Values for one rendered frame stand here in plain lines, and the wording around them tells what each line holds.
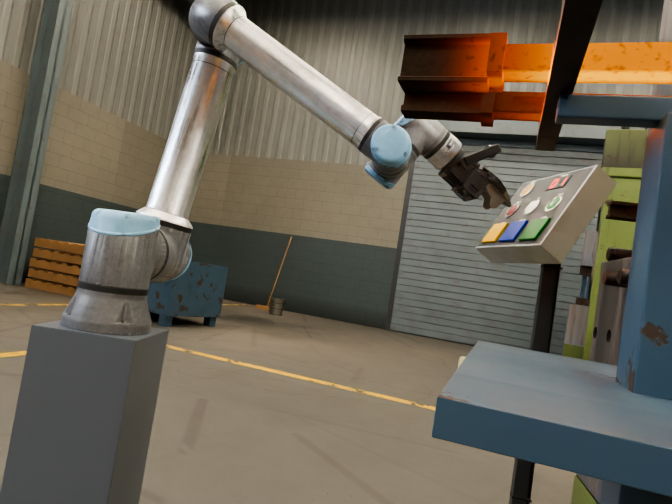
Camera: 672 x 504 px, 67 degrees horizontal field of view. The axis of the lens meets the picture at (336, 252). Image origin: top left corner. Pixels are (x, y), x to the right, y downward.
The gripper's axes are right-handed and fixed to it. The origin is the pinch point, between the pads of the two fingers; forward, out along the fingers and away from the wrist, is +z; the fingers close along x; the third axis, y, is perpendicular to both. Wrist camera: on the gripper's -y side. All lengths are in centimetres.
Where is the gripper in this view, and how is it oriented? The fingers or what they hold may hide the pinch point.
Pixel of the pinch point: (508, 201)
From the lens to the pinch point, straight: 144.4
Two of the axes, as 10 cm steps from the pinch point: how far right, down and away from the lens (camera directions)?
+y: -6.1, 7.7, -1.6
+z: 7.6, 6.3, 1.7
